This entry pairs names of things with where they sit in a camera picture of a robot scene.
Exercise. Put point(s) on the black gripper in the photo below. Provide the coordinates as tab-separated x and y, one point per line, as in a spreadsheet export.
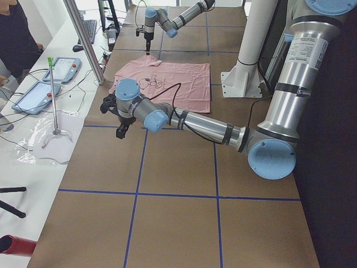
124	120
148	37

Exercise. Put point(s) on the pink Snoopy t-shirt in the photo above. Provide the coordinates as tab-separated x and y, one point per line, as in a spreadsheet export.
187	86

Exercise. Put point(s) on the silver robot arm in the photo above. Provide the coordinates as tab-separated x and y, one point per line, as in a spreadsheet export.
220	113
159	16

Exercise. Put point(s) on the black keyboard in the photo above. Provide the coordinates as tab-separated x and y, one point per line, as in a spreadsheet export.
91	28

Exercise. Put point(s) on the black computer mouse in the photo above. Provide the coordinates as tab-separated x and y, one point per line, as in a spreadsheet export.
77	48

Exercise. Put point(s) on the clear plastic sheet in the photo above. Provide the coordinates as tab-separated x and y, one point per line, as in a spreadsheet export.
41	143

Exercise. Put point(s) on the far blue teach pendant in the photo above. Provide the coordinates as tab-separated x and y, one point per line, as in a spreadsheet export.
64	69

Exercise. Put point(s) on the blue teach pendant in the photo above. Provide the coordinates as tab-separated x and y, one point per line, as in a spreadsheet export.
64	69
35	99

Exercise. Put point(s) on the near blue teach pendant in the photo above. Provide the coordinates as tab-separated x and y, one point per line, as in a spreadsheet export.
35	99

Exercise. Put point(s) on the metal rod green clip stand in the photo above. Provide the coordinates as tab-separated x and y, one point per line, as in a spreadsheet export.
56	133

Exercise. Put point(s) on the person in dark shirt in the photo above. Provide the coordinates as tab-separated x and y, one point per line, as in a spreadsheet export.
19	50

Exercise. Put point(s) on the black tripod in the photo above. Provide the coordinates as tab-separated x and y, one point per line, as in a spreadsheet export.
10	204

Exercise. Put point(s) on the red cylinder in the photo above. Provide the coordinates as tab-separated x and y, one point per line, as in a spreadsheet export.
13	245

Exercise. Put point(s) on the aluminium frame post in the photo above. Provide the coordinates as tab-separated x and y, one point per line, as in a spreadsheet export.
83	36

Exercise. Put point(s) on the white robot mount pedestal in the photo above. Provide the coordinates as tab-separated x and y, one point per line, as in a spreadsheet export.
243	80

